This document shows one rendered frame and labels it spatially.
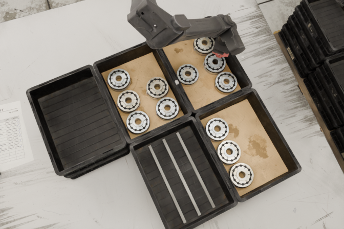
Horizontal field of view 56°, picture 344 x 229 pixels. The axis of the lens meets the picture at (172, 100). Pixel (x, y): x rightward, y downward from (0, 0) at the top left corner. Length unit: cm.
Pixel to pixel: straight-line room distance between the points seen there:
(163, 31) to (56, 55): 102
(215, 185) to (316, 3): 143
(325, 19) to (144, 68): 128
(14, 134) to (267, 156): 118
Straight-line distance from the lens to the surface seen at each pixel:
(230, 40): 123
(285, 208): 165
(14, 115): 174
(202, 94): 151
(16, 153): 169
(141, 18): 84
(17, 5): 292
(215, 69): 153
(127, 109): 144
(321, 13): 235
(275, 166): 151
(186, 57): 157
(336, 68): 234
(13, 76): 181
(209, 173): 143
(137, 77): 152
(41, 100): 157
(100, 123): 147
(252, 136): 150
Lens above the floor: 224
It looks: 72 degrees down
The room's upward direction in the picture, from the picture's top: 8 degrees clockwise
